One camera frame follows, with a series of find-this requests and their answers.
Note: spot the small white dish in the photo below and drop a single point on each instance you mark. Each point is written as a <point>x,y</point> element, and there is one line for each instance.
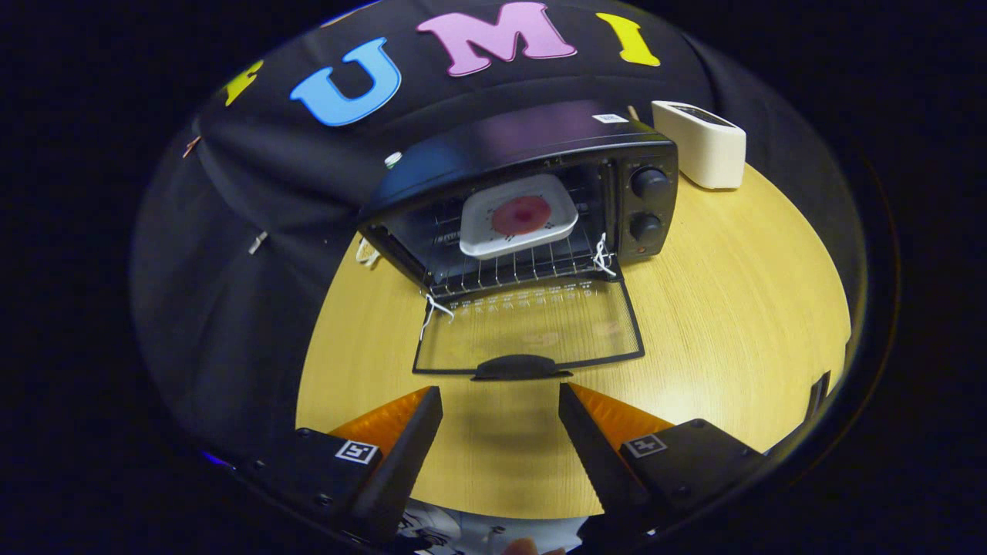
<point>368,253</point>

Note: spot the small white-capped bottle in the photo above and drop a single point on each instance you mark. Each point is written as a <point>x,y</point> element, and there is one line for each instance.
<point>393,159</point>

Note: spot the round pink food slice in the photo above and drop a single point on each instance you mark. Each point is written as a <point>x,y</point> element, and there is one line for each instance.
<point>522,216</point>

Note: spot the copper cloth clip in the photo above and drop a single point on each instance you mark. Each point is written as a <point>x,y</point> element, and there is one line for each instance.
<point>191,145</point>

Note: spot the dark angular object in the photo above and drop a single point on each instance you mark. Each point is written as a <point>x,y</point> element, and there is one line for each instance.
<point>819,397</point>

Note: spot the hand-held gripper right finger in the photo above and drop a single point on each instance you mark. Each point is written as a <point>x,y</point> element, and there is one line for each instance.
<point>597,462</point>

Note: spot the white slot toaster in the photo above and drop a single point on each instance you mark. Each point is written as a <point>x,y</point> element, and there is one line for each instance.
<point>709,150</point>

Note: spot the black toaster oven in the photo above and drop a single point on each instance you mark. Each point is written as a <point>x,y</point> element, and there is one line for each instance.
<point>501,135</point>

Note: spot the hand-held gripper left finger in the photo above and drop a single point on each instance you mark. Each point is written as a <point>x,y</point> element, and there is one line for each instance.
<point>397,462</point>

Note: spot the white square cherry-print plate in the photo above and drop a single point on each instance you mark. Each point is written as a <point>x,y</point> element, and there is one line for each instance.
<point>482,239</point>

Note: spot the person's white printed shirt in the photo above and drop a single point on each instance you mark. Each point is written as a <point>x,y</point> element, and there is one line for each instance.
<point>478,532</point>

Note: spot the silver cloth clip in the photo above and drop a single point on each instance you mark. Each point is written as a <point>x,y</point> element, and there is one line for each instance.
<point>257,243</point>

